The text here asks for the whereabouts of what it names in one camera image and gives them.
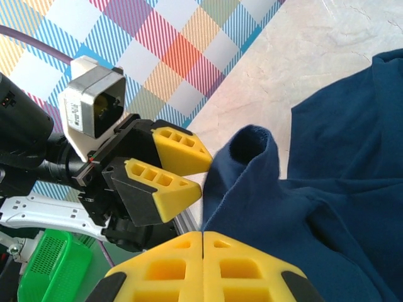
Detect green perforated plastic basket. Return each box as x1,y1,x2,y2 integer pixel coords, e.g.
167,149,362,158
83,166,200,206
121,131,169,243
17,228,94,302

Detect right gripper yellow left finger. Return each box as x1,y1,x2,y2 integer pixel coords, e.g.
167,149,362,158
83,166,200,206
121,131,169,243
86,232,204,302

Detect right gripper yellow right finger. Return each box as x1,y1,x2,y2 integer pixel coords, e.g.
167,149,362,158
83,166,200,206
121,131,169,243
203,232,325,302

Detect navy blue printed t-shirt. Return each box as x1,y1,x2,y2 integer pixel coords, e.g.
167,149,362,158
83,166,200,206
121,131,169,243
201,48,403,302

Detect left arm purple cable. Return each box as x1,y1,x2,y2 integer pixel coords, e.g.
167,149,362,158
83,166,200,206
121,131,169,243
0,24,117,268

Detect metal clamp bracket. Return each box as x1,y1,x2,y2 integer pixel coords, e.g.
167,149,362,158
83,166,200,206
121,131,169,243
6,238,32,265

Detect aluminium frame side rail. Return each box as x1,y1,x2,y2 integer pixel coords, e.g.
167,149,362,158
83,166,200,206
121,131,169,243
171,206,202,235

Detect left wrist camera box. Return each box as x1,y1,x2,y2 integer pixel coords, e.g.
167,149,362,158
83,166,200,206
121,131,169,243
58,55,127,163

